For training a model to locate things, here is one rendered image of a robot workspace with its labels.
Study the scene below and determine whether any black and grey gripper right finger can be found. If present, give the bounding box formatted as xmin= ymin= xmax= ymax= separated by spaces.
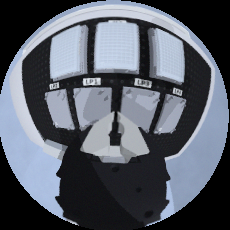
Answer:
xmin=116 ymin=111 xmax=171 ymax=182

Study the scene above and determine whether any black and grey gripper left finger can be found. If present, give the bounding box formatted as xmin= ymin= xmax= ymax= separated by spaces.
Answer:
xmin=56 ymin=111 xmax=116 ymax=178

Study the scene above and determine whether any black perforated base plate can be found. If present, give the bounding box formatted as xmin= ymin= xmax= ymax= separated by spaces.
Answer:
xmin=22 ymin=16 xmax=211 ymax=158

